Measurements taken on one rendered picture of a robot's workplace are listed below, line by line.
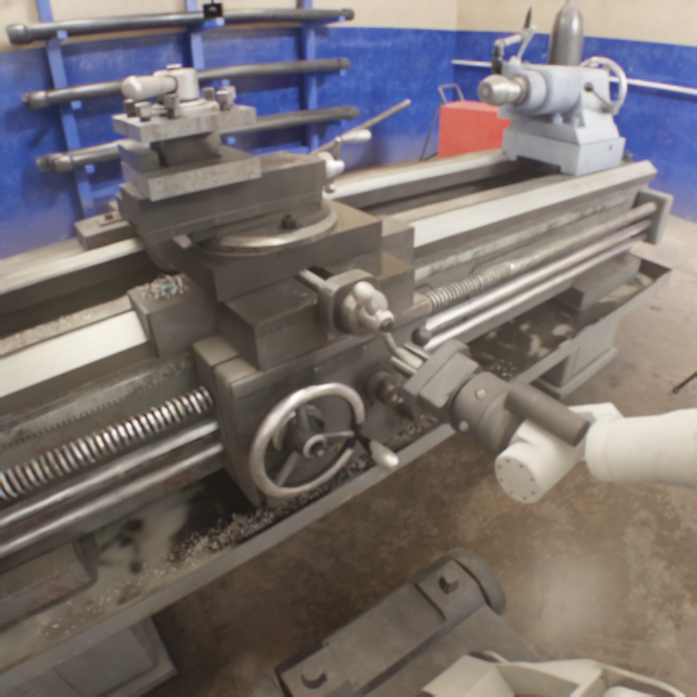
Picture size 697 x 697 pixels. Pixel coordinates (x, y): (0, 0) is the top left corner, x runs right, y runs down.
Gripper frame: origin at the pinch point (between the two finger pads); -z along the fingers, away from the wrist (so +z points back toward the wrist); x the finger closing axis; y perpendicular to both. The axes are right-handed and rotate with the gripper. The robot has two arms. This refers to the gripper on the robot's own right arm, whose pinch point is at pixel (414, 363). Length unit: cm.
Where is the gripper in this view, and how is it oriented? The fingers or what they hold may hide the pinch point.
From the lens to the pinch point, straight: 72.2
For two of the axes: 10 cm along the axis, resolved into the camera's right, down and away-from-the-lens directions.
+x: 7.0, -6.9, 2.0
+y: -3.7, -5.8, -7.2
